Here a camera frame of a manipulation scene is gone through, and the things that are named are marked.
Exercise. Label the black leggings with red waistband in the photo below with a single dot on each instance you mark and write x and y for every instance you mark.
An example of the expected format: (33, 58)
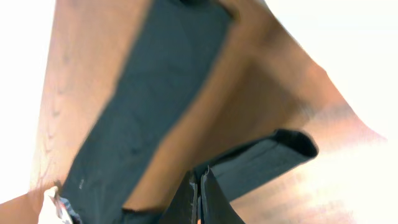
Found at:
(171, 60)

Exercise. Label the folded white shirt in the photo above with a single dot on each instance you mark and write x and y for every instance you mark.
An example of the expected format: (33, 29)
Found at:
(54, 210)

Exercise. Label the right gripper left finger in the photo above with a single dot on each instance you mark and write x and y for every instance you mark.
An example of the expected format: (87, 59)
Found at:
(183, 207)

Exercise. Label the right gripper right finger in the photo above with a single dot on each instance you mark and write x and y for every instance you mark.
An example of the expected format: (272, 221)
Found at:
(215, 208)

